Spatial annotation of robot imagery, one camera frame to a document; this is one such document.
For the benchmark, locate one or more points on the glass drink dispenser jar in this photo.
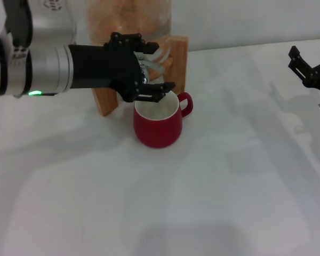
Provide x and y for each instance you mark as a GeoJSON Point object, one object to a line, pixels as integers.
{"type": "Point", "coordinates": [128, 21]}

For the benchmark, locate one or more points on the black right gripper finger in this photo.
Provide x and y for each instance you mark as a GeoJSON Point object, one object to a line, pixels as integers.
{"type": "Point", "coordinates": [300, 62]}

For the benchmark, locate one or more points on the wooden dispenser stand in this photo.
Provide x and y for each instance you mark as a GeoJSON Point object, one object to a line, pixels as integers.
{"type": "Point", "coordinates": [180, 66]}

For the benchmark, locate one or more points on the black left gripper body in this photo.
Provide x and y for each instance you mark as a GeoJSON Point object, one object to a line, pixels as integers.
{"type": "Point", "coordinates": [104, 66]}

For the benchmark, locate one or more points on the chrome faucet tap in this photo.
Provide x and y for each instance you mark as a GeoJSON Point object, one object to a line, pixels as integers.
{"type": "Point", "coordinates": [144, 66]}

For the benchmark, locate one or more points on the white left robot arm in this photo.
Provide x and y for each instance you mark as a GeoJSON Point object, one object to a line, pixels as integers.
{"type": "Point", "coordinates": [16, 69]}

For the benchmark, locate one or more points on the red ceramic cup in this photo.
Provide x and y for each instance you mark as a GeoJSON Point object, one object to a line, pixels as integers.
{"type": "Point", "coordinates": [157, 130]}

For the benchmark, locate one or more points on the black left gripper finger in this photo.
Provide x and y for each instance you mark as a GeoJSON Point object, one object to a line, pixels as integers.
{"type": "Point", "coordinates": [156, 92]}
{"type": "Point", "coordinates": [133, 42]}

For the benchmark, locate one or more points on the silver black wrist camera box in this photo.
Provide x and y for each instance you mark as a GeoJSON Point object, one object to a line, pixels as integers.
{"type": "Point", "coordinates": [48, 24]}

